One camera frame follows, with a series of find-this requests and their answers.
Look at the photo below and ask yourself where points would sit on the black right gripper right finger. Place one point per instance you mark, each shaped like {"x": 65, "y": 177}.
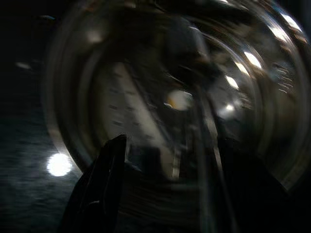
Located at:
{"x": 262, "y": 206}

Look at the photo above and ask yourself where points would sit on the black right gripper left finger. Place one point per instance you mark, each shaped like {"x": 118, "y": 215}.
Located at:
{"x": 97, "y": 194}

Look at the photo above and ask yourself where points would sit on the large steel bowl with rack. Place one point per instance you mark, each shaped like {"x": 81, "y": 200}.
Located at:
{"x": 145, "y": 72}

